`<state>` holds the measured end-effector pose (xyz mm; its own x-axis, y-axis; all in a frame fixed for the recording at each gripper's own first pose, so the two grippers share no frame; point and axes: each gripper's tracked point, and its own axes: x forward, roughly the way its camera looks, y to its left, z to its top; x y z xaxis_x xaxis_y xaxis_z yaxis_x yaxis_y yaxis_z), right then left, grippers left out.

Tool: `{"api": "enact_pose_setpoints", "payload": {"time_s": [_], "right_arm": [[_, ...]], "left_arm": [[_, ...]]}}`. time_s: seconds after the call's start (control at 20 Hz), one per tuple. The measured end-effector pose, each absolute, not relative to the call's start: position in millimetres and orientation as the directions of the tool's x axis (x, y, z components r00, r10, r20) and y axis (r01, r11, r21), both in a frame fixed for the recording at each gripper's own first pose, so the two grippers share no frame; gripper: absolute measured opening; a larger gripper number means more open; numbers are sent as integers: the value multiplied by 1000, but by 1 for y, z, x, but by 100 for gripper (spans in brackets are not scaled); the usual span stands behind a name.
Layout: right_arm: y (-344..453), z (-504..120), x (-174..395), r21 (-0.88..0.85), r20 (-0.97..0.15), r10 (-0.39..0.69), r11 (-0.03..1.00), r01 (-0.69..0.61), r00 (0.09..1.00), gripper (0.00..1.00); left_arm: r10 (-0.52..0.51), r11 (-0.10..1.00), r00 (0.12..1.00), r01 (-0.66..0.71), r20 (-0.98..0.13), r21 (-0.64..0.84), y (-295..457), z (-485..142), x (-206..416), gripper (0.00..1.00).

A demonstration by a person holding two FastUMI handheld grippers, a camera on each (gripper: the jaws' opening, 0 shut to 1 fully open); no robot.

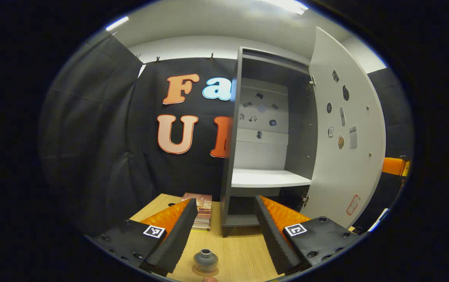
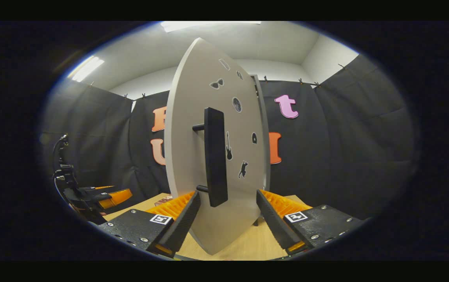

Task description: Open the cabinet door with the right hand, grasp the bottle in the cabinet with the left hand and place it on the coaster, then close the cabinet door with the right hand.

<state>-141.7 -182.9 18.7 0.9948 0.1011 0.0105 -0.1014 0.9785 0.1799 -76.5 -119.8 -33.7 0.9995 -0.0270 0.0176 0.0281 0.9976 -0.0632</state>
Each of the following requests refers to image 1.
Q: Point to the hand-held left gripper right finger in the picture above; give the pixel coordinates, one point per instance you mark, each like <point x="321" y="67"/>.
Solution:
<point x="271" y="239"/>

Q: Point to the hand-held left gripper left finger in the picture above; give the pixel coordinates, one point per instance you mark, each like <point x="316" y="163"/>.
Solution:
<point x="177" y="239"/>

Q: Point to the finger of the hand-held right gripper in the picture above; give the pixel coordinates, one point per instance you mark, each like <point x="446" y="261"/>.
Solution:
<point x="393" y="166"/>

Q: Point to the pink and white bottle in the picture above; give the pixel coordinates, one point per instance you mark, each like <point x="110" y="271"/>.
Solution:
<point x="205" y="261"/>

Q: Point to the round brown coaster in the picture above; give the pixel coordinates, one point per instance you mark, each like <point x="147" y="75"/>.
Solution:
<point x="205" y="274"/>

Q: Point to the grey cabinet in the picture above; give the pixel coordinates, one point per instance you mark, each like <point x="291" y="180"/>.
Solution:
<point x="261" y="154"/>

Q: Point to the metal door hinge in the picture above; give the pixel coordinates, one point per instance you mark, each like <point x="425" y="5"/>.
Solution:
<point x="305" y="199"/>
<point x="312" y="83"/>

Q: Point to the white cabinet shelf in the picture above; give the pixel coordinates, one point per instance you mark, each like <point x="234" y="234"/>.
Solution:
<point x="263" y="178"/>

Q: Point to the thin brown book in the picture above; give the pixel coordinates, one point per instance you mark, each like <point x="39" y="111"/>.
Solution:
<point x="205" y="219"/>

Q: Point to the brown picture cover book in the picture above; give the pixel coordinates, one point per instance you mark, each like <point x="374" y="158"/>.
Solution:
<point x="205" y="201"/>

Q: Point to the black backdrop cloth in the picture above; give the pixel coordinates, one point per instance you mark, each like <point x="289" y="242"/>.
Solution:
<point x="122" y="137"/>
<point x="395" y="109"/>

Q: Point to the ceiling light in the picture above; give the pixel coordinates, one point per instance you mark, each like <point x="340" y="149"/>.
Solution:
<point x="283" y="4"/>
<point x="116" y="23"/>

